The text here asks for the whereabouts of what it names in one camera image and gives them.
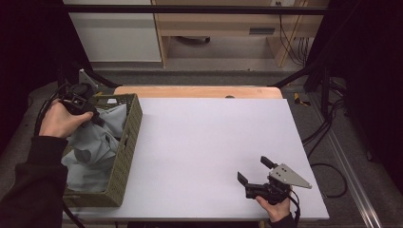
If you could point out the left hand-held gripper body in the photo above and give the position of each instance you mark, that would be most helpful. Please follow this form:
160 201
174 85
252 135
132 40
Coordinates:
79 98

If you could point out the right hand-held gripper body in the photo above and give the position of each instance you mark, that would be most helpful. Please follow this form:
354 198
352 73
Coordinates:
275 186

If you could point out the grey cloth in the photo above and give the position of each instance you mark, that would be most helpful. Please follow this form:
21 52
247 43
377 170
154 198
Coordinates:
92 148

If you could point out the olive woven basket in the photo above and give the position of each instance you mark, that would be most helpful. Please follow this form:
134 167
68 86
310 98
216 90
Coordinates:
125 158

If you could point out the person's right hand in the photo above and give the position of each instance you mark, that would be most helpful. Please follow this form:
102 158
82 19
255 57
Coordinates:
277 210

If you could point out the person's left hand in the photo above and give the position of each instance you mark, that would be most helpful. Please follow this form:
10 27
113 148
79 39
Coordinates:
60 122

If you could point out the white label in basket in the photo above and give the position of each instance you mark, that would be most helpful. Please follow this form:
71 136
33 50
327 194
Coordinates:
111 101

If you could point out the yellow and black tool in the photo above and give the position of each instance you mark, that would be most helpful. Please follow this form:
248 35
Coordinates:
299 99

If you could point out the black curtain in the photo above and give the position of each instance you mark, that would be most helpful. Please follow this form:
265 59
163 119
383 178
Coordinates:
28 47
370 79

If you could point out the white cabinet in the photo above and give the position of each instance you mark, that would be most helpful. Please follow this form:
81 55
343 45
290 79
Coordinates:
117 34

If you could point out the wooden table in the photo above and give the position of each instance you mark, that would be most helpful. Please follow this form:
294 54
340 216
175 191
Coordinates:
196 91

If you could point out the black metal stand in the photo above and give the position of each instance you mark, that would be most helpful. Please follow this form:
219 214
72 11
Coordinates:
316 76

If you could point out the aluminium floor rail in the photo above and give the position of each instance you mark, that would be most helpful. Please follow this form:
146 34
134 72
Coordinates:
351 177

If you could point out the black metal frame bar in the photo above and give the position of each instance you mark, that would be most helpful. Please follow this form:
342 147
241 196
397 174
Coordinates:
190 9

